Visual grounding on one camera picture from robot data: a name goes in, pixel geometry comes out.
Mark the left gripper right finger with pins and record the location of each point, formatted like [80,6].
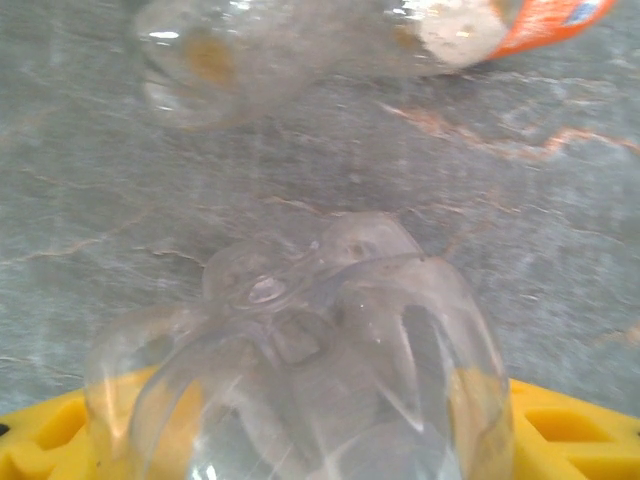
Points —
[575,450]

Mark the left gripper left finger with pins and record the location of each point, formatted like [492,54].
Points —
[45,440]

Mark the blue label cola bottle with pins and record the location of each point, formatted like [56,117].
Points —
[350,350]

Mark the orange label plastic bottle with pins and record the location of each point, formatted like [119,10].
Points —
[300,40]

